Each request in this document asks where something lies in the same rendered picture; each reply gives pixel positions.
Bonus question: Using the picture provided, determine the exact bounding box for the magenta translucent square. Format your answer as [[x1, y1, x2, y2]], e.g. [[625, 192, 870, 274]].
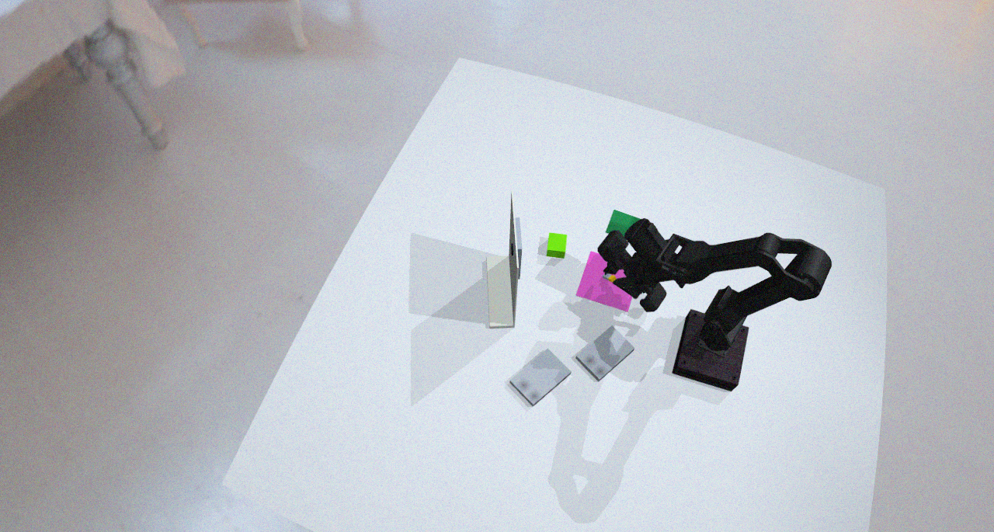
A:
[[576, 251, 632, 312]]

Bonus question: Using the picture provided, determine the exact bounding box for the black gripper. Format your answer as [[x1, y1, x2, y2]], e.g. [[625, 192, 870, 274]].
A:
[[597, 230, 666, 312]]

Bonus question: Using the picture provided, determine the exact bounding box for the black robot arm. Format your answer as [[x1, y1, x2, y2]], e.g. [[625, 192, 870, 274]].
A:
[[624, 218, 832, 357]]

